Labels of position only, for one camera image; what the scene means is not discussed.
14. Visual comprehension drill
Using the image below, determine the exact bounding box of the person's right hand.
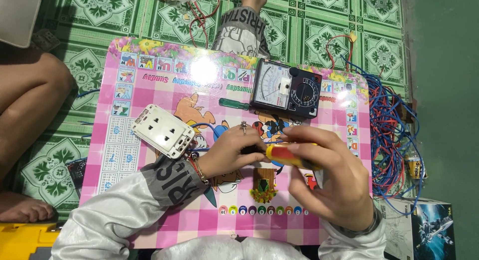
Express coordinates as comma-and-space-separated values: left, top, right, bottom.
280, 125, 375, 233

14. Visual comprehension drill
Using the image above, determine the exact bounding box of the person's left hand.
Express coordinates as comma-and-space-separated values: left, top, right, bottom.
196, 122, 272, 182

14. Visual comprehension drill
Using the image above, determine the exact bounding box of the yellow and red screwdriver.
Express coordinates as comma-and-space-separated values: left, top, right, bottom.
266, 142, 323, 171

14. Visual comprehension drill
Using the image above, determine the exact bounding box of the black analog multimeter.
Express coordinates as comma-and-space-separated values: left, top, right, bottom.
249, 59, 322, 119

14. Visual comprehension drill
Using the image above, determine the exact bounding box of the pink cartoon lap table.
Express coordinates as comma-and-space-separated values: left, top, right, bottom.
79, 37, 373, 249

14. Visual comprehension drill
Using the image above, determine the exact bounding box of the person's grey printed trouser leg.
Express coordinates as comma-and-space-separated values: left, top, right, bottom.
211, 6, 271, 59

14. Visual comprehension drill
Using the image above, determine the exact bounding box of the person's white satin top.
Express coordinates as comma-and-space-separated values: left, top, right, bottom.
151, 236, 327, 260

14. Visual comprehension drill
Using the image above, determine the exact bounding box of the small yellow label bottle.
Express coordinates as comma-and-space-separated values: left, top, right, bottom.
406, 145, 427, 180

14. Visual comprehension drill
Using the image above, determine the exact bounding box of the black meter with red markings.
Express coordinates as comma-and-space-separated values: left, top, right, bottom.
67, 158, 88, 197

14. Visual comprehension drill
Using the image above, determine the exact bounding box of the cardboard box with robot print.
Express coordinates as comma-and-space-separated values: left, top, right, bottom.
374, 197, 456, 260

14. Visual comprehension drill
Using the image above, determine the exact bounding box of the small grey plastic part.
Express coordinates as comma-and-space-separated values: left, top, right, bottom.
32, 28, 61, 52

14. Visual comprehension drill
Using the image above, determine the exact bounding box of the yellow tool case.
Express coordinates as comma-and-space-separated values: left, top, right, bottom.
0, 223, 63, 260

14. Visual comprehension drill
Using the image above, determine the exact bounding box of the green handled screwdriver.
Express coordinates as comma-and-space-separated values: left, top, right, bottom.
219, 98, 251, 111

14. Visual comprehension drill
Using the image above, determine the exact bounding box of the red cord bracelet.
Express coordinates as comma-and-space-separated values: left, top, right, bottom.
189, 154, 210, 185

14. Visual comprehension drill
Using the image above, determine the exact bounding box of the white wall socket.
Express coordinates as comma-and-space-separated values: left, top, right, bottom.
131, 104, 195, 159

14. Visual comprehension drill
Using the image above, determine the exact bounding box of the bundle of red wires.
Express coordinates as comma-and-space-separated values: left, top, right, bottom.
186, 0, 222, 50

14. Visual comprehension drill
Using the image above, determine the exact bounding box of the tangle of red and blue wires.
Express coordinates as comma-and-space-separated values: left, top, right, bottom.
340, 54, 426, 216

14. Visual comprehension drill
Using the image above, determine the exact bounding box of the red wire with yellow end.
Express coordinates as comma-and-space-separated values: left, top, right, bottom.
325, 31, 358, 72

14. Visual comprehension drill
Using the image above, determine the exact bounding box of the short blue wire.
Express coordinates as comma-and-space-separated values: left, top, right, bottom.
76, 88, 101, 100

